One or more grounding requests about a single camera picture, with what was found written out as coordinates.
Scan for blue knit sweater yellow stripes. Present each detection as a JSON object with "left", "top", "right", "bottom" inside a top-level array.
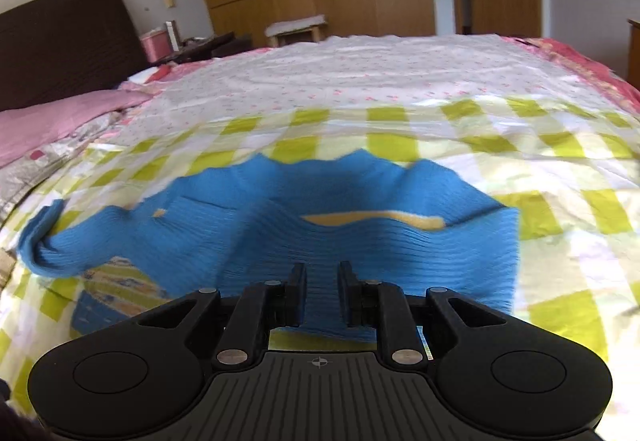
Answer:
[{"left": 17, "top": 151, "right": 518, "bottom": 337}]

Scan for pink storage box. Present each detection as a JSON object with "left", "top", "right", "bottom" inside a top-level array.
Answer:
[{"left": 140, "top": 28, "right": 174, "bottom": 63}]

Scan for dark wooden headboard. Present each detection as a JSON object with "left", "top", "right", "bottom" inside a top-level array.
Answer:
[{"left": 0, "top": 0, "right": 149, "bottom": 111}]

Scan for dark bedside table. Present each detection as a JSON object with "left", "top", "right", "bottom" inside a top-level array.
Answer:
[{"left": 171, "top": 32, "right": 254, "bottom": 63}]

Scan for metal thermos bottle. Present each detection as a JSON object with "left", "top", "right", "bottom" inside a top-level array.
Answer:
[{"left": 165, "top": 20, "right": 182, "bottom": 53}]

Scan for green checked bed sheet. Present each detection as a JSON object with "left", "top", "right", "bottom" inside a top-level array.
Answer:
[{"left": 1, "top": 36, "right": 639, "bottom": 438}]

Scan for white patterned pillow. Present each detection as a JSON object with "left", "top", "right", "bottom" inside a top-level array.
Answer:
[{"left": 1, "top": 110, "right": 128, "bottom": 223}]

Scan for pink pillow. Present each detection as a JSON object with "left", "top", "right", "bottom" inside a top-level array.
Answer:
[{"left": 0, "top": 90, "right": 152, "bottom": 166}]

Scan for small stool white cushion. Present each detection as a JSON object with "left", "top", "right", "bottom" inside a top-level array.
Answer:
[{"left": 265, "top": 14, "right": 326, "bottom": 48}]

